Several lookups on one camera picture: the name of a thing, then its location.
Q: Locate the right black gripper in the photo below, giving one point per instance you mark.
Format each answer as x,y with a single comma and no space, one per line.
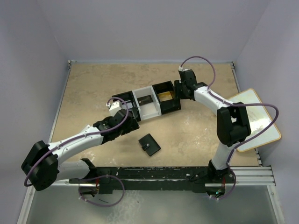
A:
178,88

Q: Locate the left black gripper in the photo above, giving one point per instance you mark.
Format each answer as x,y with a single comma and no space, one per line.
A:
131,114

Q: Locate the black leather card holder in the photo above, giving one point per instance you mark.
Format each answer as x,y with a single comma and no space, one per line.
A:
149,144

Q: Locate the black and white organizer tray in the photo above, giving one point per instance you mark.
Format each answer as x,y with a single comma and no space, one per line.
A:
154,109

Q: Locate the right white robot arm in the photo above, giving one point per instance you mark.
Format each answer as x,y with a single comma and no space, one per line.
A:
232,124

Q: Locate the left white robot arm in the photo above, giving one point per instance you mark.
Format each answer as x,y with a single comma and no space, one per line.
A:
46,162

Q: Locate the gold credit card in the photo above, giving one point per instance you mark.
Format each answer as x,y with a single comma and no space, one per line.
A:
165,96

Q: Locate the black credit card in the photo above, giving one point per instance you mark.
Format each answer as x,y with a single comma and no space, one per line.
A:
144,100

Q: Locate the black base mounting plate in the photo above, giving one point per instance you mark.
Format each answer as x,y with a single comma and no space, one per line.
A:
192,179

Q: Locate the white board with wood rim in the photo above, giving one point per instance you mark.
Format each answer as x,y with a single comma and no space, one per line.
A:
259,118

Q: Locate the aluminium frame rail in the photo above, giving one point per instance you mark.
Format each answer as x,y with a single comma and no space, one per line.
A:
159,195

